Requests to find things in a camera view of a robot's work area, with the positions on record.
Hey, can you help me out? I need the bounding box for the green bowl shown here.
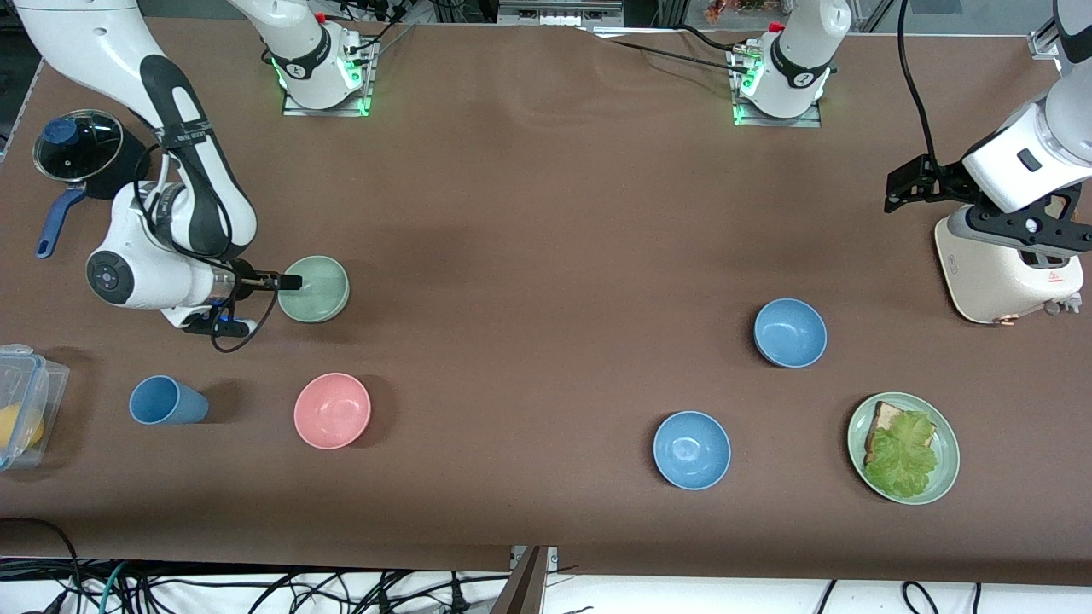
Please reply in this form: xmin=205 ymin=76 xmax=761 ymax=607
xmin=278 ymin=255 xmax=351 ymax=324

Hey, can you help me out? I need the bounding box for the blue bowl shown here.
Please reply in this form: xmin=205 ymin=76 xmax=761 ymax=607
xmin=653 ymin=410 xmax=732 ymax=491
xmin=753 ymin=298 xmax=828 ymax=369

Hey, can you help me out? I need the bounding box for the pink bowl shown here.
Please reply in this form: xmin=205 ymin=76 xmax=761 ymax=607
xmin=293 ymin=372 xmax=372 ymax=450

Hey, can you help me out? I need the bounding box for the cream toaster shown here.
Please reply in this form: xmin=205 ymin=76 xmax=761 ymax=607
xmin=934 ymin=205 xmax=1086 ymax=326

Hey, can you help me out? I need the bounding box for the blue cup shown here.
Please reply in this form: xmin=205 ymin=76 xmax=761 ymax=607
xmin=129 ymin=375 xmax=210 ymax=426

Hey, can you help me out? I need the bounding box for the brown table cover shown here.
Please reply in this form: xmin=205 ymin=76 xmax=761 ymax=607
xmin=0 ymin=15 xmax=1092 ymax=589

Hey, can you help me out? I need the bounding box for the bread slice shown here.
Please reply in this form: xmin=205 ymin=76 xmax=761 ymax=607
xmin=864 ymin=401 xmax=935 ymax=466

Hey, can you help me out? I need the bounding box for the clear plastic container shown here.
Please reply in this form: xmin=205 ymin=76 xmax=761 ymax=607
xmin=0 ymin=344 xmax=71 ymax=472

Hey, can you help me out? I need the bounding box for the green plate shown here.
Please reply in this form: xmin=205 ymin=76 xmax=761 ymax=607
xmin=847 ymin=391 xmax=961 ymax=506

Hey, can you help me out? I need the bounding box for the green lettuce leaf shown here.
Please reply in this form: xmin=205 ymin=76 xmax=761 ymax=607
xmin=863 ymin=410 xmax=939 ymax=500

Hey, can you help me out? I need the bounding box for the yellow lemon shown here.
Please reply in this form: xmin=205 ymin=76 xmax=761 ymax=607
xmin=0 ymin=405 xmax=45 ymax=453

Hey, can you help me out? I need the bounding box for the brown beam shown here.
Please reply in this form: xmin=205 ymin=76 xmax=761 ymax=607
xmin=491 ymin=547 xmax=549 ymax=614

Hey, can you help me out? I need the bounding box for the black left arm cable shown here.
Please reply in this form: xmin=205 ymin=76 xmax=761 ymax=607
xmin=897 ymin=0 xmax=941 ymax=169

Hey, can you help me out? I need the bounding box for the black pot with blue handle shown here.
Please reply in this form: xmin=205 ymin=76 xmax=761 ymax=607
xmin=34 ymin=124 xmax=152 ymax=259

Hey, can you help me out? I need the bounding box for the short black table cable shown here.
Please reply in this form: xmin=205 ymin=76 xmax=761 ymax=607
xmin=678 ymin=24 xmax=745 ymax=54

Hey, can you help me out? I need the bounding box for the long black table cable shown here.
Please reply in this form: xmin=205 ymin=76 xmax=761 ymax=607
xmin=607 ymin=38 xmax=756 ymax=76

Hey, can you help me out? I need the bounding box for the thick black floor cable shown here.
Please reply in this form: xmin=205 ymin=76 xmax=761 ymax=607
xmin=0 ymin=518 xmax=84 ymax=614

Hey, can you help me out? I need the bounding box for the teal floor cable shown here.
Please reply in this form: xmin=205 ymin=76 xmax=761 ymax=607
xmin=100 ymin=560 xmax=131 ymax=614

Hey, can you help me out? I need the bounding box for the aluminium frame bar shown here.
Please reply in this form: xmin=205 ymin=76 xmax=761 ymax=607
xmin=499 ymin=0 xmax=624 ymax=28

